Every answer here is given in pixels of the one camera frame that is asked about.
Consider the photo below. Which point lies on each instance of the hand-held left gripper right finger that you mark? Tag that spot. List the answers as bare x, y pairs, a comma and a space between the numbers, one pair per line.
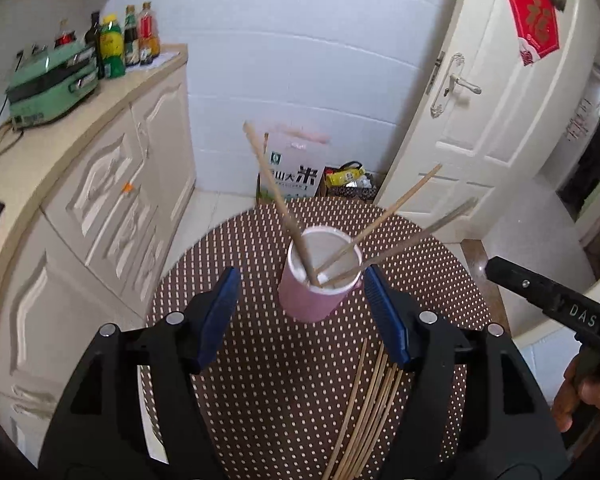
387, 315

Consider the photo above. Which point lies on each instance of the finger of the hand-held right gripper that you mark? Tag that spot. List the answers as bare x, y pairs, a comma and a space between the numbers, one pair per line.
517, 280

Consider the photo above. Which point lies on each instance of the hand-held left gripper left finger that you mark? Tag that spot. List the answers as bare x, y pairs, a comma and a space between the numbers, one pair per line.
220, 310

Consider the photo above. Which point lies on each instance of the bunch of wooden chopsticks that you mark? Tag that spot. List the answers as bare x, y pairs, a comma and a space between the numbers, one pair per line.
377, 395

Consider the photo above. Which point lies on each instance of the pink cup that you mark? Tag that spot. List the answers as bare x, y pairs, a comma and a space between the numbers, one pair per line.
305, 300

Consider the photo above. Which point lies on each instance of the light wooden chopstick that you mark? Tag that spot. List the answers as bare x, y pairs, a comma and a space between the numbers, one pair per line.
280, 200
420, 232
380, 217

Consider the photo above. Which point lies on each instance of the person's right hand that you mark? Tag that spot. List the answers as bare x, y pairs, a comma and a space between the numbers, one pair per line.
580, 400

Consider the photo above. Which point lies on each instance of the brown polka dot tablecloth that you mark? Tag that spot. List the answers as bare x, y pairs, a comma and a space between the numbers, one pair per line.
280, 385

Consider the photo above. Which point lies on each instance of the white rice bag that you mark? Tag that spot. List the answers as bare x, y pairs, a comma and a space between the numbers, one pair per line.
295, 175

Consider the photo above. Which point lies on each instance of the white door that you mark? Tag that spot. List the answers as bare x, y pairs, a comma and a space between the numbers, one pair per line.
505, 110

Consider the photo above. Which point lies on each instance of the beige countertop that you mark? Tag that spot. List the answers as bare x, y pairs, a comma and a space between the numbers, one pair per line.
105, 95

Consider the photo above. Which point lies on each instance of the white sheet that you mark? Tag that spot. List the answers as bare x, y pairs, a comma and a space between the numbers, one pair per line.
167, 58

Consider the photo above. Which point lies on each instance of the red diamond door decoration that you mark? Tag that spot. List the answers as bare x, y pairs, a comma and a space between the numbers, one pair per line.
530, 15

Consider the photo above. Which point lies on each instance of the yellow green bottle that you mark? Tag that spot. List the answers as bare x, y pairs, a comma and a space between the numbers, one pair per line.
112, 50

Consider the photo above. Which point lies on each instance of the green electric cooker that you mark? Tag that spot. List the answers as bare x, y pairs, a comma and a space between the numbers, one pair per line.
50, 85

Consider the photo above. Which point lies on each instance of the red orange bottle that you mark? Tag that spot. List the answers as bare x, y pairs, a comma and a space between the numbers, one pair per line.
149, 30

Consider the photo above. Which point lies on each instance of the dark bottle green cap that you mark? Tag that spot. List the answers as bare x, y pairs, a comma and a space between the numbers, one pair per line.
131, 35

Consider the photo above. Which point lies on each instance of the red label cola bottle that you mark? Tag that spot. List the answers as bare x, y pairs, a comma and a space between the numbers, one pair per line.
66, 39

